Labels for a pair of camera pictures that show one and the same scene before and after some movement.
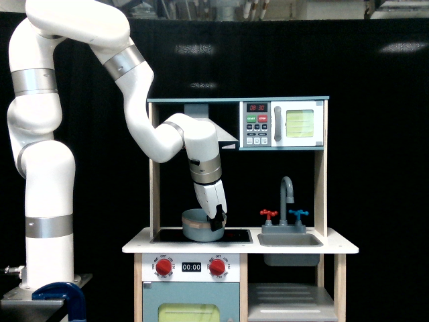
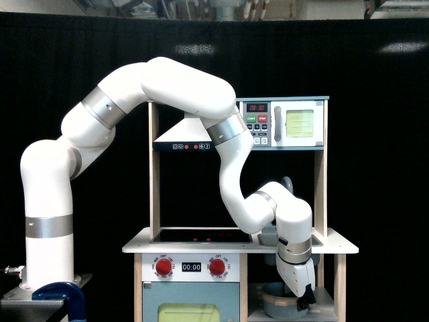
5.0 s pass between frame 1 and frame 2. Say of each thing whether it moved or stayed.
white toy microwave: stayed
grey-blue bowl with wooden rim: moved
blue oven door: stayed
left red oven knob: stayed
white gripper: moved
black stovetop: stayed
